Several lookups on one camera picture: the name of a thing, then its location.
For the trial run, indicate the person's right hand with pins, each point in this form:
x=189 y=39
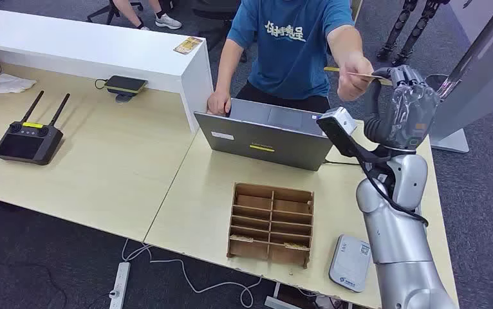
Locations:
x=219 y=103

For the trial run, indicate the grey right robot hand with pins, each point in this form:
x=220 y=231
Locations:
x=408 y=111

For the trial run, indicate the person's left hand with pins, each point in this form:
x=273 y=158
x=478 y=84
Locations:
x=353 y=76

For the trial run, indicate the yellow ID card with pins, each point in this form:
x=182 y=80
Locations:
x=368 y=76

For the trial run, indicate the wooden card organizer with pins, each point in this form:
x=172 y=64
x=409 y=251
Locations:
x=272 y=256

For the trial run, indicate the yellow hotel key card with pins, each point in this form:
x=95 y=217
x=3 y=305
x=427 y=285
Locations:
x=241 y=238
x=296 y=246

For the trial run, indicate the person's left forearm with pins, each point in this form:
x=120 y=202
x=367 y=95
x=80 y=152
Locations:
x=343 y=42

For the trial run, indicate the person's right forearm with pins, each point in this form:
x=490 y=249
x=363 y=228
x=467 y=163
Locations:
x=229 y=68

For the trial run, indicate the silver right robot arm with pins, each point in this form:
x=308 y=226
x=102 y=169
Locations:
x=395 y=239

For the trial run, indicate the yellow printed card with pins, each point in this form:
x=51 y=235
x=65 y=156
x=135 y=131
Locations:
x=188 y=45

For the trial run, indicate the seated person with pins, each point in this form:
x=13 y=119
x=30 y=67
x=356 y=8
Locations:
x=167 y=20

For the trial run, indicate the white card reader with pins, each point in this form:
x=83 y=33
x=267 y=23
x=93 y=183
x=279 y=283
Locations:
x=349 y=264

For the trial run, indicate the chrome stanchion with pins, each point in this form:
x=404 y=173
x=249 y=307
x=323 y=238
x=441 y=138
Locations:
x=436 y=83

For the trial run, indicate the grey laptop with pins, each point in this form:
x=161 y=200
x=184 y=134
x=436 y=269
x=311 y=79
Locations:
x=268 y=145

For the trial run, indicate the standing humanoid robot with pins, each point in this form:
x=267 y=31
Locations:
x=402 y=30

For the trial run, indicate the grey kiosk stand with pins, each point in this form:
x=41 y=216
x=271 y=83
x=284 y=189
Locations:
x=481 y=81

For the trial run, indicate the black office chair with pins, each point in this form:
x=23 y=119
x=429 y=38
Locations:
x=212 y=17
x=111 y=13

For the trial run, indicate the black phone with green edge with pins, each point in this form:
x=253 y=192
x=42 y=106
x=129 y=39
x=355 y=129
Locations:
x=125 y=84

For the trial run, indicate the round grey charger stand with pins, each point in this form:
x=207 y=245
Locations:
x=123 y=98

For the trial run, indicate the white reception counter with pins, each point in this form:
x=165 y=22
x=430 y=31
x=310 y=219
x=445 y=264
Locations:
x=84 y=47

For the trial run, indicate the black remote controller with antennas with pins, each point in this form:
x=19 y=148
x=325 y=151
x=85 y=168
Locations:
x=27 y=145

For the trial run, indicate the white power strip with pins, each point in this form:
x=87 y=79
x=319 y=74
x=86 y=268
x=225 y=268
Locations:
x=120 y=285

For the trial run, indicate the white crumpled tissue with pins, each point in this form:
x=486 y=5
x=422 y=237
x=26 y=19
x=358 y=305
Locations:
x=7 y=84

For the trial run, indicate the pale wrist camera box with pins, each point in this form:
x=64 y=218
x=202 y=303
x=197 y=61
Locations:
x=341 y=120

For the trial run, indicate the white desk leg frame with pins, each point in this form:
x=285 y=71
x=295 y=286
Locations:
x=277 y=302

